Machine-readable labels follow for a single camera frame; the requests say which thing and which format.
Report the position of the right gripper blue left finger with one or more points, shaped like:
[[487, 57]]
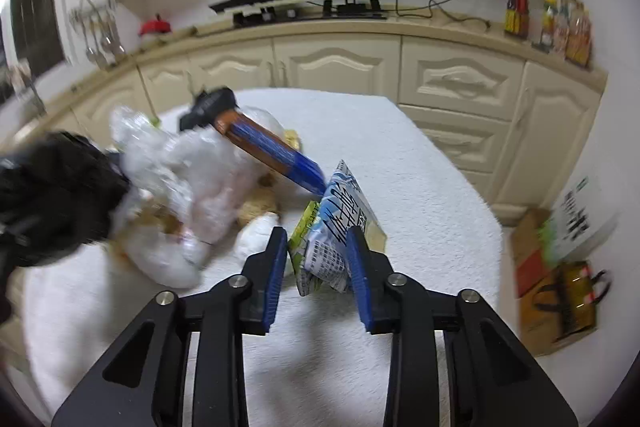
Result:
[[264, 272]]

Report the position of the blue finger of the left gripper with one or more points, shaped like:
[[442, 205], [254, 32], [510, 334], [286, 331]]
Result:
[[218, 109]]

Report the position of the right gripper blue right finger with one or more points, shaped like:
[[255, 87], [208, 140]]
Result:
[[369, 271]]

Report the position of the lime green wrapper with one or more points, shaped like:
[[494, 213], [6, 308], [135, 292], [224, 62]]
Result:
[[298, 240]]

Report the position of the blue white snack wrapper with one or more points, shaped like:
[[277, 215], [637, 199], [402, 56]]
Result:
[[342, 206]]

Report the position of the clear plastic bag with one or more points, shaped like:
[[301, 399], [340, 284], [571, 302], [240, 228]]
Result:
[[189, 189]]

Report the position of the cream lower kitchen cabinets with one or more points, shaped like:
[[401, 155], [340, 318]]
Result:
[[512, 119]]

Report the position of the hanging utensil rack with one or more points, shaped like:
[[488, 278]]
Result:
[[96, 23]]

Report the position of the black gas stove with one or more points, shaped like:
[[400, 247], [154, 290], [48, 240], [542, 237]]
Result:
[[251, 13]]

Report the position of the brown cardboard box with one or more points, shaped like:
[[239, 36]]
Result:
[[539, 331]]

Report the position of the cooking oil bottles in bag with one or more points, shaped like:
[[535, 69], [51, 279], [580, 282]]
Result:
[[573, 296]]

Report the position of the white rice bag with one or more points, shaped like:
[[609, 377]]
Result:
[[582, 219]]

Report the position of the yellow cap seasoning bottle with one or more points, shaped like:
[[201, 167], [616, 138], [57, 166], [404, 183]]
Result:
[[546, 33]]

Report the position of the dark sauce bottle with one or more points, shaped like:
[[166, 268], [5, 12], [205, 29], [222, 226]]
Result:
[[516, 22]]

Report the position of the orange packaged seasoning bags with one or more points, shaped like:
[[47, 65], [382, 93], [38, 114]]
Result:
[[572, 38]]

